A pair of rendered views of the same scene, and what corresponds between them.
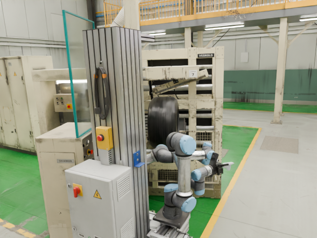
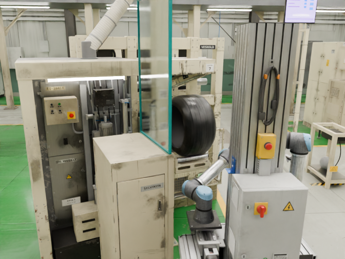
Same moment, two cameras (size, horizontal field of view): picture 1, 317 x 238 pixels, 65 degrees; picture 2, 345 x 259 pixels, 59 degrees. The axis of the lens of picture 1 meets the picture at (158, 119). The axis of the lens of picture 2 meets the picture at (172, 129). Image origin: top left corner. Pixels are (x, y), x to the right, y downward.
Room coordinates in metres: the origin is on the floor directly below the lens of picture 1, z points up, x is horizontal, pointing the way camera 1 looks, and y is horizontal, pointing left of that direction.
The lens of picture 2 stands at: (0.42, 1.59, 1.92)
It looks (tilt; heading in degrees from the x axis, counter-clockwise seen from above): 16 degrees down; 327
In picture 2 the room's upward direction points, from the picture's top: straight up
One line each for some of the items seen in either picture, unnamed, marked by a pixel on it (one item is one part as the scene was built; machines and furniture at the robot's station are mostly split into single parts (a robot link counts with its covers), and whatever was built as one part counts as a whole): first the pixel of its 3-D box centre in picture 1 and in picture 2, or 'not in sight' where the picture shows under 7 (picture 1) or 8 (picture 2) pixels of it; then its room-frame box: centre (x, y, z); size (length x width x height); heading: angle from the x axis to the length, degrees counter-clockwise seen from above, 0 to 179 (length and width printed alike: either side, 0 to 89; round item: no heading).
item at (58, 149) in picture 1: (80, 192); (133, 227); (2.20, 0.77, 0.63); 0.56 x 0.41 x 1.27; 172
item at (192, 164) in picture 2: not in sight; (191, 164); (2.56, 0.00, 0.83); 0.36 x 0.09 x 0.06; 82
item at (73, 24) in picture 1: (85, 75); (153, 72); (2.18, 0.61, 1.74); 0.55 x 0.02 x 0.95; 172
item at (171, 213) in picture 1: (172, 207); not in sight; (1.68, -0.08, 0.77); 0.15 x 0.15 x 0.10
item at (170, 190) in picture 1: (172, 193); not in sight; (1.68, -0.08, 0.88); 0.13 x 0.12 x 0.14; 35
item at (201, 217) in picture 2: not in sight; (203, 211); (1.92, 0.35, 0.77); 0.15 x 0.15 x 0.10
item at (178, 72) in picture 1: (172, 72); (183, 66); (2.97, -0.19, 1.71); 0.61 x 0.25 x 0.15; 82
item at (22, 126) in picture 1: (20, 102); not in sight; (5.67, 3.14, 1.05); 1.61 x 0.73 x 2.10; 61
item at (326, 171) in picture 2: not in sight; (330, 154); (2.66, -2.59, 0.40); 0.60 x 0.35 x 0.80; 151
